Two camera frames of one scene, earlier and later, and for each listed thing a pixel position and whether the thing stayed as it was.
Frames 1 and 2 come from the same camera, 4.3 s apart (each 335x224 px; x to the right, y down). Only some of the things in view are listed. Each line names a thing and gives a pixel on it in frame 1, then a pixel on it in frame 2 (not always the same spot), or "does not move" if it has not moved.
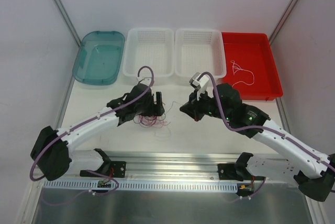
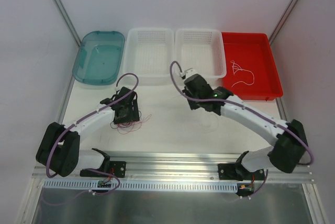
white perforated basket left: [153, 47] does not move
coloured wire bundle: [156, 121] -> [125, 127]
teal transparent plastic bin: [100, 57] does not move
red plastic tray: [251, 66] does not move
